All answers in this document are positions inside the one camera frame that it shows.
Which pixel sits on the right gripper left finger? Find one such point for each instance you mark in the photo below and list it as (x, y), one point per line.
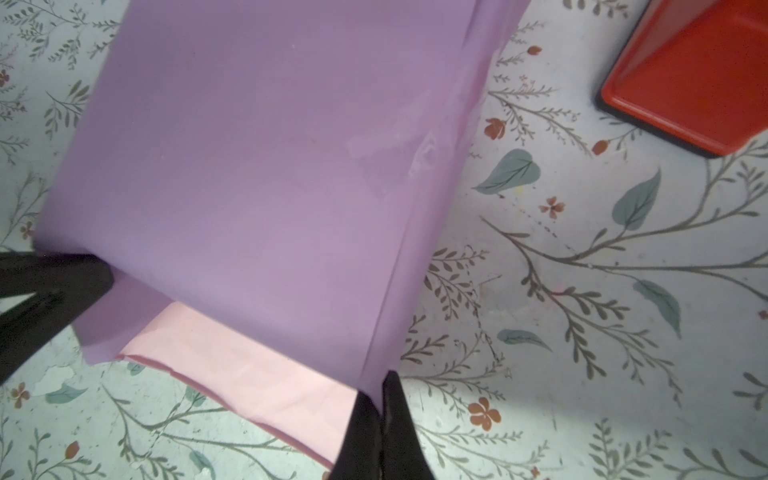
(360, 454)

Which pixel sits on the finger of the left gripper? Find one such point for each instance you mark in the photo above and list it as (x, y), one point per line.
(58, 288)

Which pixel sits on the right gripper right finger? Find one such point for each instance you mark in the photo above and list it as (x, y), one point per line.
(402, 457)

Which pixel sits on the pink wrapping paper sheet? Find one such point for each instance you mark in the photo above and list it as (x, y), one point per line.
(267, 180)

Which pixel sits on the red tape dispenser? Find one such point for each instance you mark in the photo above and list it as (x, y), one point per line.
(695, 74)

